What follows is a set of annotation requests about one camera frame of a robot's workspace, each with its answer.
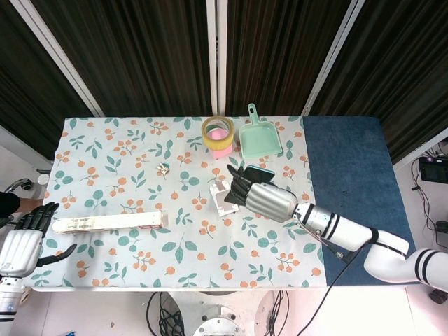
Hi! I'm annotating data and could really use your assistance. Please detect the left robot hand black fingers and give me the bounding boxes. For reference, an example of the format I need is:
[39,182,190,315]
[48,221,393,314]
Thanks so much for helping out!
[0,202,78,278]

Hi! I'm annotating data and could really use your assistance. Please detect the blue felt cloth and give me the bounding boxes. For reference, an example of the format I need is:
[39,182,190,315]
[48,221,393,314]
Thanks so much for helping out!
[301,116,417,286]

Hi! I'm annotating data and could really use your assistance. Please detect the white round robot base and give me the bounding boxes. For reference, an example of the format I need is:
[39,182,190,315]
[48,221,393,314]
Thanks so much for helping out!
[192,303,243,336]

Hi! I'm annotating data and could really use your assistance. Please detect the long white cardboard box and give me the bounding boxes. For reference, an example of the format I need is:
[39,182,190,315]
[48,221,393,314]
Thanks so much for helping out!
[52,211,169,234]

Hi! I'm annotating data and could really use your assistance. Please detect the mint green dustpan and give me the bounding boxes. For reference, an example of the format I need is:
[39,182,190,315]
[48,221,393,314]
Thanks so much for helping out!
[238,103,284,160]

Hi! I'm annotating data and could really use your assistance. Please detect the white phone stand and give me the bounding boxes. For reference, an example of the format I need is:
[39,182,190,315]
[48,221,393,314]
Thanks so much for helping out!
[209,180,241,216]

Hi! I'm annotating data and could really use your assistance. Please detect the dark pleated curtain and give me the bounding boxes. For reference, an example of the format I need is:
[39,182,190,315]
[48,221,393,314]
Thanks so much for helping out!
[0,0,448,165]

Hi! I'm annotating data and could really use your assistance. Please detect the black cable bundle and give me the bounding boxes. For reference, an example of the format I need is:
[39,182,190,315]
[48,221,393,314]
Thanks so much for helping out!
[267,290,291,336]
[146,291,186,336]

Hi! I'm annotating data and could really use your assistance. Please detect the person arm black sleeve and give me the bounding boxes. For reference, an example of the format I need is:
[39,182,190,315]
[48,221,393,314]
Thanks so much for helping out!
[0,191,36,215]

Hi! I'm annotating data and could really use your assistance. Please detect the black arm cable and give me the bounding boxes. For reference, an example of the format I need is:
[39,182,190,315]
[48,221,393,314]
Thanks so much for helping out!
[309,241,365,336]

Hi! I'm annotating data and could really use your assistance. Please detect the white metal frame post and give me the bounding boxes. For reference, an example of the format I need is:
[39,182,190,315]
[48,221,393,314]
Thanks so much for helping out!
[205,0,228,117]
[300,0,369,117]
[9,0,104,118]

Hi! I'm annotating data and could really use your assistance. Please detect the black electronic box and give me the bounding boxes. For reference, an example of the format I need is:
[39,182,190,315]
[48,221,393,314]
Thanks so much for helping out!
[419,156,448,183]

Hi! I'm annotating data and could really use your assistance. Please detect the black smartphone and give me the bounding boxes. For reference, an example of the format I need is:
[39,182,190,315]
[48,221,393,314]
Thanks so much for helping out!
[223,165,277,204]

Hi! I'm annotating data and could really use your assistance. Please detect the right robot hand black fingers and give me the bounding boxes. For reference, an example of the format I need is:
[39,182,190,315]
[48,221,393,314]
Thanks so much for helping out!
[223,164,299,223]

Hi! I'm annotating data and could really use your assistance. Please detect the yellow tape roll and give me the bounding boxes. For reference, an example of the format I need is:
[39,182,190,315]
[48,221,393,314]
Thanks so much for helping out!
[201,115,235,154]

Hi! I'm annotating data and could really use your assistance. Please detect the floral printed tablecloth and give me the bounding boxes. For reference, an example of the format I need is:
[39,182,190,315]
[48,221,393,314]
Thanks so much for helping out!
[29,116,328,290]

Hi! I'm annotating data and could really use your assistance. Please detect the black floor cables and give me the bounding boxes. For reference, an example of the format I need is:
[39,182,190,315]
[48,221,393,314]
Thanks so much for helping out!
[409,146,448,249]

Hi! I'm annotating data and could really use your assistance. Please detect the pink block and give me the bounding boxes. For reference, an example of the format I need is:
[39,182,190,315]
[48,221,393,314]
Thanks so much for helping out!
[206,127,234,160]

